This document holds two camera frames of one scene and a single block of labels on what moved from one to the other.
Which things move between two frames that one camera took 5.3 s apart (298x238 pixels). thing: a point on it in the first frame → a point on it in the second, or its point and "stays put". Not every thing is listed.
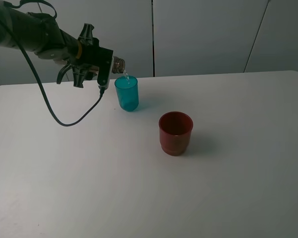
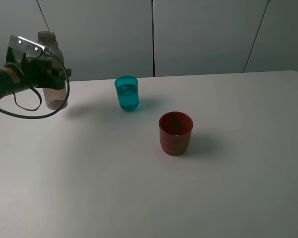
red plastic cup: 175,128 stays put
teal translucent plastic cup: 127,89 stays put
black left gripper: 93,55 → 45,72
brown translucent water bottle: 118,66 → 55,98
